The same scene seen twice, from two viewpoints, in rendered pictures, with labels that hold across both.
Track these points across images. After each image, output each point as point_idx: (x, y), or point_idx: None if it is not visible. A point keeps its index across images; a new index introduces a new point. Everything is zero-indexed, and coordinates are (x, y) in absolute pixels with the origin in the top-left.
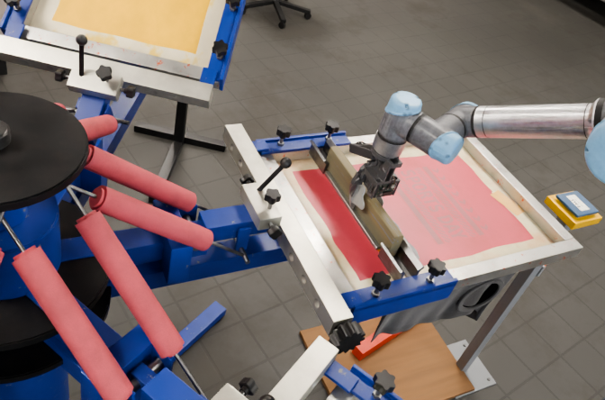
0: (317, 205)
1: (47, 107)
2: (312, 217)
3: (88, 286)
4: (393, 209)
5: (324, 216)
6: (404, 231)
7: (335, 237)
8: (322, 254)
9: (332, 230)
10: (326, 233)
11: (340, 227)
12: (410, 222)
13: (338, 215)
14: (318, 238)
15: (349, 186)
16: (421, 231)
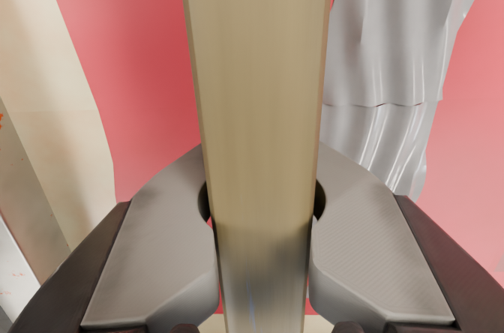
0: None
1: None
2: (44, 73)
3: None
4: (489, 97)
5: (106, 77)
6: (427, 208)
7: (127, 187)
8: (16, 301)
9: (126, 155)
10: (94, 166)
11: (166, 148)
12: (487, 180)
13: (183, 85)
14: (1, 250)
15: (62, 264)
16: (494, 220)
